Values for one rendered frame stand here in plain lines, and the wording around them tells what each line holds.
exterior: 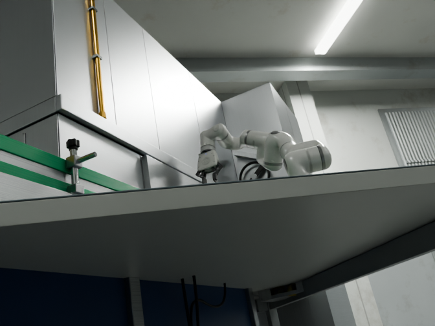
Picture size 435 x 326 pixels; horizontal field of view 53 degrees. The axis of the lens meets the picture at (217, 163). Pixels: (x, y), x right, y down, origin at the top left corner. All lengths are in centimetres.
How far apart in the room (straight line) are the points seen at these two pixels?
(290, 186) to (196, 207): 15
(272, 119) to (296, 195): 230
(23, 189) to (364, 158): 526
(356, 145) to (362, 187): 516
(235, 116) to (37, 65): 168
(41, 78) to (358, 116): 498
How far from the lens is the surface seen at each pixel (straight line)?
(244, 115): 305
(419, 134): 647
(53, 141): 152
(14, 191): 86
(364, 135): 604
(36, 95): 166
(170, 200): 62
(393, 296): 541
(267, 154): 192
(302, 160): 162
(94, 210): 61
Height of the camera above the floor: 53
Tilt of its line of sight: 23 degrees up
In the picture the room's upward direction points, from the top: 11 degrees counter-clockwise
